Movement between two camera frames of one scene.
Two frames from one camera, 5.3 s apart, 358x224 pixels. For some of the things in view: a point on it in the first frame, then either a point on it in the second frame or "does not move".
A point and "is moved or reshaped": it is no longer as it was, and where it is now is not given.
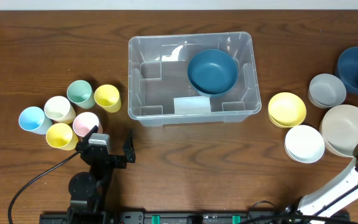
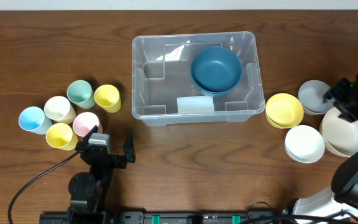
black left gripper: [109, 159] does not move
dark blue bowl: [356, 68] to [216, 70]
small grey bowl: [326, 91] is moved or reshaped
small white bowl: [304, 144] does not move
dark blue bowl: [212, 72] does not move
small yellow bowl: [286, 109] does not move
